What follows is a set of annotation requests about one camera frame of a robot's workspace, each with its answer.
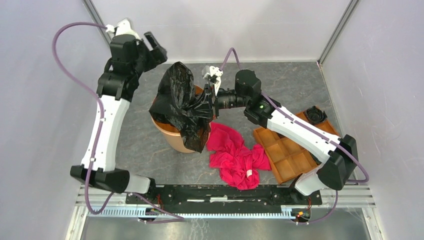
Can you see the red cloth towel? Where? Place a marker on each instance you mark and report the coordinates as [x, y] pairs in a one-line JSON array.
[[238, 165]]

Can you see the black plastic trash bag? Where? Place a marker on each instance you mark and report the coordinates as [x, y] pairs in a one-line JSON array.
[[177, 73]]

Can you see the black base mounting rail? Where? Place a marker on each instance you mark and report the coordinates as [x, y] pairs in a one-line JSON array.
[[175, 203]]

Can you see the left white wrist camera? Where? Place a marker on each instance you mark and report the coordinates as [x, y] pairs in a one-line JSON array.
[[123, 27]]

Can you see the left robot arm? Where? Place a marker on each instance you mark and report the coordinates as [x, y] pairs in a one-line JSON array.
[[130, 57]]

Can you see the orange compartment tray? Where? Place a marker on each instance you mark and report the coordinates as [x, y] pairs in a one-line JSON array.
[[288, 159]]

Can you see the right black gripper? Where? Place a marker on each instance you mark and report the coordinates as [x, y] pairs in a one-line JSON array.
[[204, 106]]

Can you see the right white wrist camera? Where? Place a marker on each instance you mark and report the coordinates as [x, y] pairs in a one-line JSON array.
[[212, 75]]

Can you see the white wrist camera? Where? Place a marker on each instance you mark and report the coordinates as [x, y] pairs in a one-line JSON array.
[[123, 27], [212, 75]]

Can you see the orange plastic trash bin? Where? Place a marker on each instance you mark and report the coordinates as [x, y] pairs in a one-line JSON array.
[[170, 113]]

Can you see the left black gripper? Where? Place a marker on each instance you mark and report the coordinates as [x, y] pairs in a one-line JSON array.
[[157, 56]]

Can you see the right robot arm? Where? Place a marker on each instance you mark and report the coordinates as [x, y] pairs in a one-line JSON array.
[[338, 155]]

